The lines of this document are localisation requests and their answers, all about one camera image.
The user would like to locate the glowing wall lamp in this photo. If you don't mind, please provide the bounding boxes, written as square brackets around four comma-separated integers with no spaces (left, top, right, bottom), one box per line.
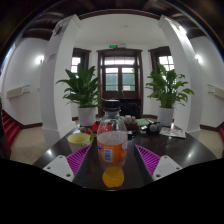
[194,53,204,64]
[34,54,45,66]

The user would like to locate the clear bottle with orange label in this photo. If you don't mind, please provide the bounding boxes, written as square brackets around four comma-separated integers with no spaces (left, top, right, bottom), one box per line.
[96,99,129,189]

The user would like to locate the pale yellow cup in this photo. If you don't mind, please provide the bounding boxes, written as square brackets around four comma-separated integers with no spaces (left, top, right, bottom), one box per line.
[67,132,95,154]

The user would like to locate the wooden tray with small jars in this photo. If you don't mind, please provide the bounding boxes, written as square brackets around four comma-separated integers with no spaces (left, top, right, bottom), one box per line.
[119,114,139,132]

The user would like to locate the white printed magazine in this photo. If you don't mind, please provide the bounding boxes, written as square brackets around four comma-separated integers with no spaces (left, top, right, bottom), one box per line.
[159,126,187,139]

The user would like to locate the black chair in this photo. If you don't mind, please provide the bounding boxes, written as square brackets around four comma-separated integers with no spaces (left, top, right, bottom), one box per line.
[118,98,143,119]

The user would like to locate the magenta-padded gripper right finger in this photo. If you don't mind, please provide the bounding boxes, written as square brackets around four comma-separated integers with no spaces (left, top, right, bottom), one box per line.
[130,143,184,186]

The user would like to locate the dark wooden double door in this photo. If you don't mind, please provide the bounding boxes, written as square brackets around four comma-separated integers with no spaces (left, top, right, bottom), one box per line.
[97,48,144,116]

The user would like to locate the potted plant in white pot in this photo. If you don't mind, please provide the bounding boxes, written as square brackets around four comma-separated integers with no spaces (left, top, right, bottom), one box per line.
[55,63,103,128]
[145,62,195,128]

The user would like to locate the white wall-mounted unit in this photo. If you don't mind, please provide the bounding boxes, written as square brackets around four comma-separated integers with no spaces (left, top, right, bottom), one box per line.
[207,83,224,99]
[5,84,31,100]

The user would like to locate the dark-framed window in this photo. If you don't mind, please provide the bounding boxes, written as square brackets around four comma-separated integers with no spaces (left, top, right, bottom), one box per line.
[148,45,176,73]
[70,47,92,76]

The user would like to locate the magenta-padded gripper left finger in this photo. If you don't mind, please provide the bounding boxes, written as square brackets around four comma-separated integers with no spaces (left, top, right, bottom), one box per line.
[42,144,97,186]

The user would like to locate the green book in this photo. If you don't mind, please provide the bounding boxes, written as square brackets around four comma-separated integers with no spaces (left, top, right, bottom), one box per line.
[135,118,151,128]

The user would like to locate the red box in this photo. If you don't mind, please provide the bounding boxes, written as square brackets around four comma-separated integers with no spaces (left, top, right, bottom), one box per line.
[91,120,101,134]

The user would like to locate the white paper notice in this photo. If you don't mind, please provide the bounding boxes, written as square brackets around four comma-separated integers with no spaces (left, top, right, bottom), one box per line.
[44,53,58,64]

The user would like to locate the black and grey headphones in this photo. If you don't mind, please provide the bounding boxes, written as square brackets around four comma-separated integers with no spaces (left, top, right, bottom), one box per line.
[146,121,163,135]

